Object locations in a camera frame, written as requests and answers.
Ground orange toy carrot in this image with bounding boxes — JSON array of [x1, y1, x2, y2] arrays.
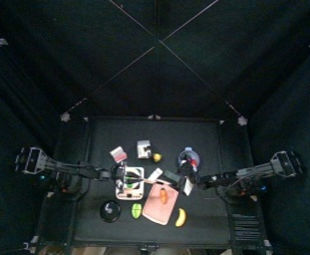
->
[[158, 187, 169, 205]]

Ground white toy cleaver grey handle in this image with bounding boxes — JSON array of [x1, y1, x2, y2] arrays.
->
[[147, 167, 181, 183]]

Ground red and white box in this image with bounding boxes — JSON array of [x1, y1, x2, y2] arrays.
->
[[110, 145, 130, 163]]

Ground grey and white box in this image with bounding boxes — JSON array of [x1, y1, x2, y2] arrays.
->
[[137, 139, 154, 159]]

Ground yellow toy banana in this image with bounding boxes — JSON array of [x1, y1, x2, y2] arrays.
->
[[174, 207, 188, 228]]

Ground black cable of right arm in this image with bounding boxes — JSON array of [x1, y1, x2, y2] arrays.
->
[[204, 177, 261, 201]]

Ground pink cutting board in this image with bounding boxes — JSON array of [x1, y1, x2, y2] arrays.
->
[[142, 182, 181, 227]]

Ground thin diagonal frame cord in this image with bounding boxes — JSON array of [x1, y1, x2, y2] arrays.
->
[[109, 0, 242, 118], [66, 0, 220, 114]]

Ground small white flat card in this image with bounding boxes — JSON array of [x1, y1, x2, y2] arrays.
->
[[182, 177, 194, 196]]

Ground black round lid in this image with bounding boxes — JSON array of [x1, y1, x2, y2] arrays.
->
[[99, 200, 123, 224]]

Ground green toy pepper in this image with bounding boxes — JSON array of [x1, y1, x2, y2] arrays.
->
[[131, 202, 145, 220]]

